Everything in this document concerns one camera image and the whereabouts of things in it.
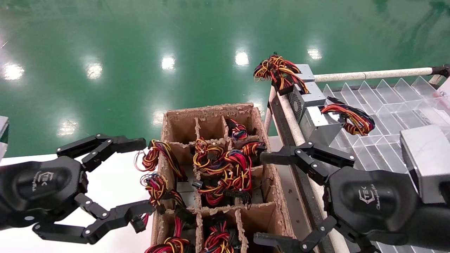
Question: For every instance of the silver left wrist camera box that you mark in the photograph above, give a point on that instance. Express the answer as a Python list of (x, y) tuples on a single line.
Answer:
[(2, 130)]

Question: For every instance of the clear acrylic divider tray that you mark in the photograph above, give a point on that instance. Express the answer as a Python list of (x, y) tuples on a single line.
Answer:
[(383, 102)]

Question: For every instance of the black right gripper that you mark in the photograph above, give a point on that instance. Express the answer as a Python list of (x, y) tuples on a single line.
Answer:
[(372, 203)]

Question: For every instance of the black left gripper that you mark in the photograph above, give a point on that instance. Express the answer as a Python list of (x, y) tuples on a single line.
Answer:
[(38, 189)]

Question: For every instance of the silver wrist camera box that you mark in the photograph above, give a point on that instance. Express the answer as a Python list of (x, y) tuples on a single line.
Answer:
[(429, 158), (2, 130)]

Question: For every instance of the cart with foam-wrapped rails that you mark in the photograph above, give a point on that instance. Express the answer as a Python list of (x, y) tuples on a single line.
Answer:
[(369, 74)]

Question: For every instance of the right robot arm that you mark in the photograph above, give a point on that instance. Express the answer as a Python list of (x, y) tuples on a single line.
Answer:
[(436, 228)]

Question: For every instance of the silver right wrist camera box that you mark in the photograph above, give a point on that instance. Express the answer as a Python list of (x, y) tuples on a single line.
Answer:
[(429, 158)]

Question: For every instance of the brown cardboard divider box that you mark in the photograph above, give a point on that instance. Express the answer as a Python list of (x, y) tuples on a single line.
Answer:
[(260, 218)]

